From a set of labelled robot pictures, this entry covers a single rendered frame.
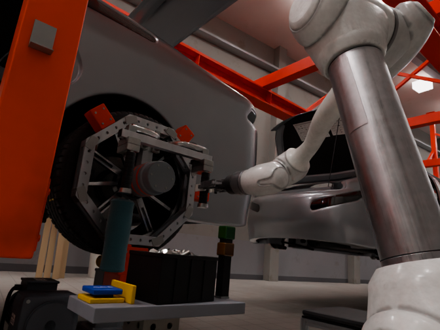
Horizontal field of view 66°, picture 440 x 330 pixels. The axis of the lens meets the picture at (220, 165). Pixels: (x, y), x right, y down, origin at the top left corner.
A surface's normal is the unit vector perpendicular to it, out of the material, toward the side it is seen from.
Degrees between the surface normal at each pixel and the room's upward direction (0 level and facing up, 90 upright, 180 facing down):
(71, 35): 90
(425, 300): 68
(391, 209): 89
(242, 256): 90
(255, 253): 90
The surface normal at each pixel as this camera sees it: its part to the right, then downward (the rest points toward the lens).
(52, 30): 0.65, -0.14
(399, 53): 0.36, 0.73
